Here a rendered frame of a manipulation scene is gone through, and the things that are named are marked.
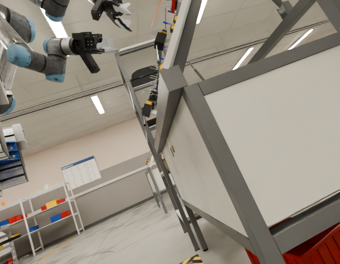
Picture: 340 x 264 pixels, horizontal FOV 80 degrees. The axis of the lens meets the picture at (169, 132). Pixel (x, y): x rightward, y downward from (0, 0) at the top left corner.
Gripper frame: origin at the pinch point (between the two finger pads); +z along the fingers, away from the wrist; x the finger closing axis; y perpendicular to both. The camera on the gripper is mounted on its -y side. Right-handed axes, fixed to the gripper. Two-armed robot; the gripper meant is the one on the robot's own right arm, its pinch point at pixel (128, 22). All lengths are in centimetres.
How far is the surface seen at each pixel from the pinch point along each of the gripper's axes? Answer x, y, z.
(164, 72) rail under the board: -23, -26, 38
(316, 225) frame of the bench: -19, -32, 89
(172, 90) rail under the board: -22, -29, 43
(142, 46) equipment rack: 83, 59, -42
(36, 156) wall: 725, -133, -386
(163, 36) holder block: -2.1, 3.0, 17.3
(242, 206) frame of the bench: -18, -40, 73
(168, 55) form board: -23.7, -21.9, 36.1
